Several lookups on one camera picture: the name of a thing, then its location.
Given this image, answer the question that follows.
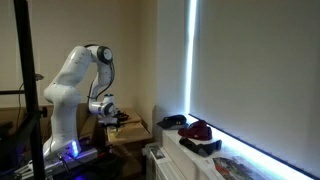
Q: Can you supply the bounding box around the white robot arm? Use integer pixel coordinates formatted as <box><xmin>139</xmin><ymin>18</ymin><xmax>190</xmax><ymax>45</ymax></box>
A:
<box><xmin>43</xmin><ymin>45</ymin><xmax>113</xmax><ymax>158</ymax></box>

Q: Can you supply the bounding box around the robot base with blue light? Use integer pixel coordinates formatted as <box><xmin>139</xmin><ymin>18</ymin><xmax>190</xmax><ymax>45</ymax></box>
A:
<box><xmin>13</xmin><ymin>139</ymin><xmax>99</xmax><ymax>178</ymax></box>

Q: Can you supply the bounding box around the black oval bowl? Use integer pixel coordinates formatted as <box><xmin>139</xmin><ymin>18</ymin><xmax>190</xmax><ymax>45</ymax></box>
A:
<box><xmin>115</xmin><ymin>112</ymin><xmax>129</xmax><ymax>121</ymax></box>

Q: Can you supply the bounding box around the white windowsill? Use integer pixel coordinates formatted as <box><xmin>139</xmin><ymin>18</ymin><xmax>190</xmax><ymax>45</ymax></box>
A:
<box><xmin>159</xmin><ymin>124</ymin><xmax>313</xmax><ymax>180</ymax></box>

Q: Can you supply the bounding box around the colourful magazine on windowsill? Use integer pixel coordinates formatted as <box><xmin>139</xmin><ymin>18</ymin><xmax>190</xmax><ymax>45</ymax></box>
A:
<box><xmin>213</xmin><ymin>157</ymin><xmax>265</xmax><ymax>180</ymax></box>

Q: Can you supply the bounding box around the navy blue cap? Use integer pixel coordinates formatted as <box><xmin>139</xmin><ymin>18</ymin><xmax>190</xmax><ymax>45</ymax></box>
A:
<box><xmin>157</xmin><ymin>114</ymin><xmax>187</xmax><ymax>129</ymax></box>

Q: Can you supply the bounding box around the wooden cabinet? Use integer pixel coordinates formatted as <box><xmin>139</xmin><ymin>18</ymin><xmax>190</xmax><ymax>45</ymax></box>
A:
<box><xmin>107</xmin><ymin>108</ymin><xmax>141</xmax><ymax>127</ymax></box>

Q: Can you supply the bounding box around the wooden pull-out desk shelf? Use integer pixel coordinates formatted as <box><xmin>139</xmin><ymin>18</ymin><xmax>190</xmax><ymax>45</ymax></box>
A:
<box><xmin>107</xmin><ymin>122</ymin><xmax>152</xmax><ymax>144</ymax></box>

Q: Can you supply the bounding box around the maroon cap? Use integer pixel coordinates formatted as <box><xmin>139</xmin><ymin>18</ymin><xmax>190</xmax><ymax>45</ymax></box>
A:
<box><xmin>178</xmin><ymin>120</ymin><xmax>212</xmax><ymax>141</ymax></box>

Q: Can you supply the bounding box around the white radiator heater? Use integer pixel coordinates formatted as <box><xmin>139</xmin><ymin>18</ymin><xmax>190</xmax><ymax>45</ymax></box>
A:
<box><xmin>144</xmin><ymin>143</ymin><xmax>186</xmax><ymax>180</ymax></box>

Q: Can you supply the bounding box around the white roller blind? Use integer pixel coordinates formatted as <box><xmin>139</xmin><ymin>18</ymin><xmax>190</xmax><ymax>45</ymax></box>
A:
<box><xmin>190</xmin><ymin>0</ymin><xmax>320</xmax><ymax>176</ymax></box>

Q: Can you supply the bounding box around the black tripod stand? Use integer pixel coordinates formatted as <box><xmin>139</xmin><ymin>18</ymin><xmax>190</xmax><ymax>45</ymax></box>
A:
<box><xmin>0</xmin><ymin>0</ymin><xmax>46</xmax><ymax>180</ymax></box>

